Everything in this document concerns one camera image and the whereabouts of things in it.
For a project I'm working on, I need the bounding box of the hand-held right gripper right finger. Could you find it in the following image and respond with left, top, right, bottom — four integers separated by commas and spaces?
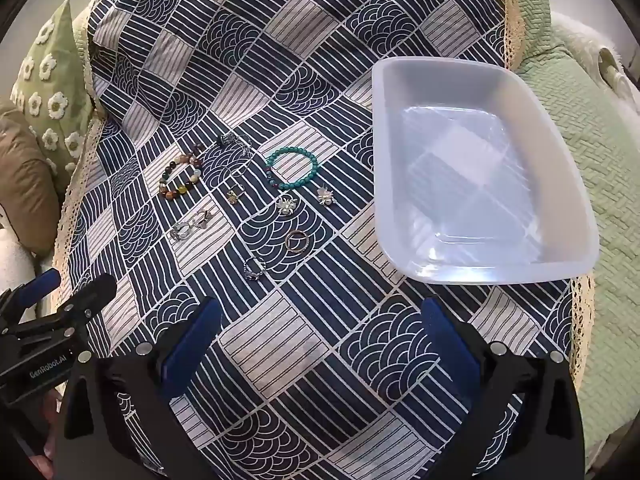
422, 296, 586, 480

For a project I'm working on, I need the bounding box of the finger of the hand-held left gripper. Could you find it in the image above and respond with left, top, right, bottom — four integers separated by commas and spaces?
0, 268, 62, 313
47, 274, 118, 335

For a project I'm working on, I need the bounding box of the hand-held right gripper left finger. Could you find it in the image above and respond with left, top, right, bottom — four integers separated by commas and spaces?
52, 296, 223, 480

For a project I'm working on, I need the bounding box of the multicolour bead bracelet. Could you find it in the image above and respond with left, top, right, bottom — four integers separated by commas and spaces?
158, 145, 205, 202

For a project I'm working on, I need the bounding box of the white plastic bin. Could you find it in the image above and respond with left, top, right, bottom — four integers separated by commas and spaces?
371, 56, 600, 285

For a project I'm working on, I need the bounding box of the turquoise bead bracelet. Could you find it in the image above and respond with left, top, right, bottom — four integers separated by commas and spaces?
265, 146, 320, 191

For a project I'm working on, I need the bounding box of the person's left hand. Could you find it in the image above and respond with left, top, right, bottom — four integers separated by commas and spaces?
27, 392, 63, 478

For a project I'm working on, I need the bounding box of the white fluffy cloth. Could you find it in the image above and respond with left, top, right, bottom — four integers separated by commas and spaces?
0, 205, 53, 311

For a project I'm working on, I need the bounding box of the brown cushion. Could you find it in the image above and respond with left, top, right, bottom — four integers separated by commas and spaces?
0, 107, 64, 257

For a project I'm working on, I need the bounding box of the navy and white patterned cloth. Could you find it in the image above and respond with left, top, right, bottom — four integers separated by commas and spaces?
52, 0, 596, 480

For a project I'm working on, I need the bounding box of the green floral pillow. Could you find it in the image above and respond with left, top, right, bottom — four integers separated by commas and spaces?
10, 0, 97, 172

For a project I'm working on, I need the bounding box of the green quilted blanket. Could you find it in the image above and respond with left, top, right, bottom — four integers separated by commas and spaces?
492, 0, 640, 471

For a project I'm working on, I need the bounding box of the white fluffy plush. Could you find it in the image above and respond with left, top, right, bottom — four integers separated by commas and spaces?
550, 10, 640, 126

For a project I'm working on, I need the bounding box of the silver charm with chain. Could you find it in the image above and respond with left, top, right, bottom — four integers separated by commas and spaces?
217, 132, 254, 162

